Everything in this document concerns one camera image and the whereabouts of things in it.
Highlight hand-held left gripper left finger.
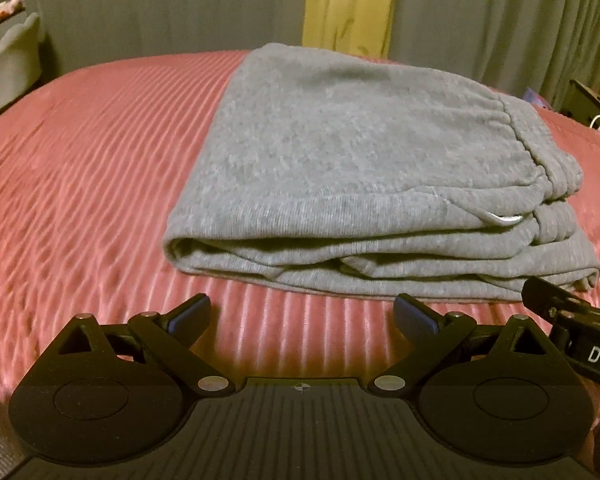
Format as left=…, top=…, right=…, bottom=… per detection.
left=55, top=293, right=239, bottom=395

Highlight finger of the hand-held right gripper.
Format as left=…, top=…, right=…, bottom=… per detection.
left=522, top=277, right=583, bottom=322

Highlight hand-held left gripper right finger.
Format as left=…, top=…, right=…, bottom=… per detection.
left=372, top=293, right=552, bottom=395

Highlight grey pants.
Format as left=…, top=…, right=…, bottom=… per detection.
left=161, top=42, right=600, bottom=304

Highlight pink ribbed blanket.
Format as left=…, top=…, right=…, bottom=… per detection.
left=0, top=51, right=600, bottom=413

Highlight dark box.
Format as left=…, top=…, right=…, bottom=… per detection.
left=567, top=79, right=600, bottom=117

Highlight grey cushion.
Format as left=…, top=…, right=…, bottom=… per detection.
left=0, top=12, right=44, bottom=127

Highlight grey curtain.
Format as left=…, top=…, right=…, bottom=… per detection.
left=0, top=0, right=600, bottom=117

